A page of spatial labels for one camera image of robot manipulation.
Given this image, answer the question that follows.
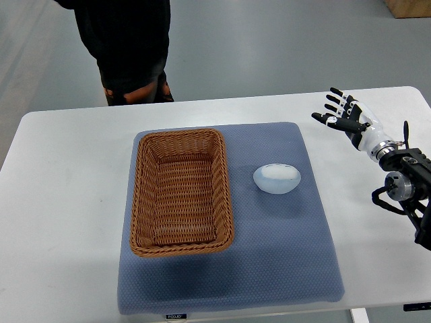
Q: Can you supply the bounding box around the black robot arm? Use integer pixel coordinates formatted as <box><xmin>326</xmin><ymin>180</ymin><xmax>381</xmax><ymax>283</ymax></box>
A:
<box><xmin>372</xmin><ymin>147</ymin><xmax>430</xmax><ymax>250</ymax></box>

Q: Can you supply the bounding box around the black table control panel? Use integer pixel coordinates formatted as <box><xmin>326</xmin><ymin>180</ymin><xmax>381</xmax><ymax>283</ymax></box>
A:
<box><xmin>403</xmin><ymin>302</ymin><xmax>431</xmax><ymax>312</ymax></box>

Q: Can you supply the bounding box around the person in black clothes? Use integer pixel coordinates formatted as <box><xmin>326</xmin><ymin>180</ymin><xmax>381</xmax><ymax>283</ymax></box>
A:
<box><xmin>58</xmin><ymin>0</ymin><xmax>174</xmax><ymax>106</ymax></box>

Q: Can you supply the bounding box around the light blue plush toy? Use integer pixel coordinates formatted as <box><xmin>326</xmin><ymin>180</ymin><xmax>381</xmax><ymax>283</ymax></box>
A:
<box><xmin>253</xmin><ymin>164</ymin><xmax>302</xmax><ymax>194</ymax></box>

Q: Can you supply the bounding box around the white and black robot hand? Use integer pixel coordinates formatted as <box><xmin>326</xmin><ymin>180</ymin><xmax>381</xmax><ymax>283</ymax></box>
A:
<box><xmin>312</xmin><ymin>87</ymin><xmax>397</xmax><ymax>162</ymax></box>

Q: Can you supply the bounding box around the white table leg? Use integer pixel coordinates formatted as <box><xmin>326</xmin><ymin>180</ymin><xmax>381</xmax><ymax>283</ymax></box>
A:
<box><xmin>350</xmin><ymin>308</ymin><xmax>370</xmax><ymax>323</ymax></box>

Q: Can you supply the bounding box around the brown wicker basket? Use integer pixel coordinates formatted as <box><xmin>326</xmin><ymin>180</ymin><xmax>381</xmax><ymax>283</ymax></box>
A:
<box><xmin>129</xmin><ymin>129</ymin><xmax>234</xmax><ymax>258</ymax></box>

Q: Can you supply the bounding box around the cardboard box corner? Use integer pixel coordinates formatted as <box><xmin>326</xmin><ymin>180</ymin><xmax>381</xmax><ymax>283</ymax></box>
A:
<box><xmin>384</xmin><ymin>0</ymin><xmax>430</xmax><ymax>19</ymax></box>

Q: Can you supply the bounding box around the blue quilted mat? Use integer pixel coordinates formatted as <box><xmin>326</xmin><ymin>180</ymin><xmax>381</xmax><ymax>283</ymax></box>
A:
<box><xmin>117</xmin><ymin>122</ymin><xmax>344</xmax><ymax>315</ymax></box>

